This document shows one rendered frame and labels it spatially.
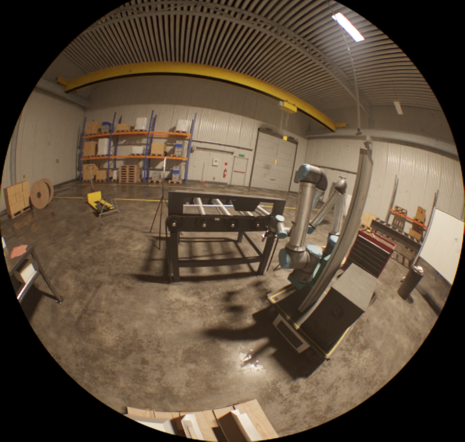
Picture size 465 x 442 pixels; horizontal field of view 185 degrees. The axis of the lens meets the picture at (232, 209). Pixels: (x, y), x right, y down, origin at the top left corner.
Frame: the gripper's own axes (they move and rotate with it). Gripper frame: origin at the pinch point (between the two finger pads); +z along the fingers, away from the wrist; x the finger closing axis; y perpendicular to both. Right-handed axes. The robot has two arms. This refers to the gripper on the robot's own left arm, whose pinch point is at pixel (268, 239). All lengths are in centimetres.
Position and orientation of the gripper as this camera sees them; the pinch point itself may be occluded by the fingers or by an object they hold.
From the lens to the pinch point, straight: 157.4
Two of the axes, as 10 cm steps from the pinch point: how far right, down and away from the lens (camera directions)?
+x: -9.5, 0.7, -2.9
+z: -1.5, 7.3, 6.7
